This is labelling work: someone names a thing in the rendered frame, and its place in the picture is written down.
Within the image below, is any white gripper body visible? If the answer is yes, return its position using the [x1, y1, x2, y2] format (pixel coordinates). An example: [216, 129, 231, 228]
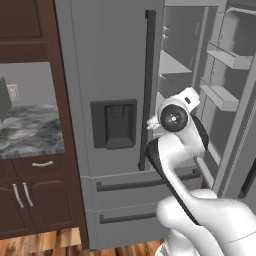
[145, 114, 162, 132]

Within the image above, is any grey fridge rack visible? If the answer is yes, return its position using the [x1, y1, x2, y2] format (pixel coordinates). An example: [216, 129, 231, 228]
[155, 91, 168, 108]
[158, 49, 194, 76]

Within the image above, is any grey fridge door bin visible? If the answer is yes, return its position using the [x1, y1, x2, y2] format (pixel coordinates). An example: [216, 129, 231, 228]
[198, 76, 241, 113]
[206, 40, 255, 71]

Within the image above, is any grey fridge drawer front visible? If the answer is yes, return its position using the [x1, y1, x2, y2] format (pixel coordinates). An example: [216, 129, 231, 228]
[84, 199, 176, 252]
[81, 164, 218, 213]

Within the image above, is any grey fridge door with bins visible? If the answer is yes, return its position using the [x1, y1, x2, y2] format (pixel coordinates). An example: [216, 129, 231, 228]
[195, 0, 256, 201]

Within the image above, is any grey fridge door with dispenser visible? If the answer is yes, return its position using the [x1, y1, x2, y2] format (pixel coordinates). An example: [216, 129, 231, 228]
[54, 0, 166, 178]

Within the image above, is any grey fridge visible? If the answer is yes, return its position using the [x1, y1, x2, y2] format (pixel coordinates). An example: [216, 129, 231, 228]
[54, 0, 256, 252]

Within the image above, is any brown base cupboard door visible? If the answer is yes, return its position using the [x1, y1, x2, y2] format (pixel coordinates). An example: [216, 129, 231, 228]
[21, 173, 80, 235]
[0, 178, 37, 240]

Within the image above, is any brown tall cabinet panel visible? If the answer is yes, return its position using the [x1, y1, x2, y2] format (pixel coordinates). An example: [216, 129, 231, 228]
[43, 0, 91, 251]

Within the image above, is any brown drawer front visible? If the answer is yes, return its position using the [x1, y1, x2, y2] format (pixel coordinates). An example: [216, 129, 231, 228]
[20, 154, 70, 178]
[0, 158, 18, 182]

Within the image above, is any dark long fridge door handle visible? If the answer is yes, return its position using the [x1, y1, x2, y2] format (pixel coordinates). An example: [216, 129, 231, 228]
[137, 9, 157, 172]

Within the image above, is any dark fridge drawer handle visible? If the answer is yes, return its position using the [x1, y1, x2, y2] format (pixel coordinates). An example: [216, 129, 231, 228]
[95, 168, 203, 193]
[98, 211, 158, 225]

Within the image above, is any dark short fridge door handle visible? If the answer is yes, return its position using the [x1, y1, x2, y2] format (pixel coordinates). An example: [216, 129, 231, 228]
[237, 151, 256, 200]

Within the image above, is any silver drawer handle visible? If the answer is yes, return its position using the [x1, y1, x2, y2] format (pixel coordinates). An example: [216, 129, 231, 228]
[31, 160, 55, 168]

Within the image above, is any white wall socket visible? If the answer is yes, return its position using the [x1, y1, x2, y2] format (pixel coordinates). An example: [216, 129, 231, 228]
[6, 83, 21, 104]

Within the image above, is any silver cupboard door handle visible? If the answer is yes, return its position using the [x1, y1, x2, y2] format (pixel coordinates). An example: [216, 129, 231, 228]
[21, 181, 35, 208]
[11, 182, 25, 210]

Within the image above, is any brown wall cupboard door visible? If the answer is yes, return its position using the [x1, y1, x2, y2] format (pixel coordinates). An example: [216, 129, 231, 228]
[0, 0, 48, 63]

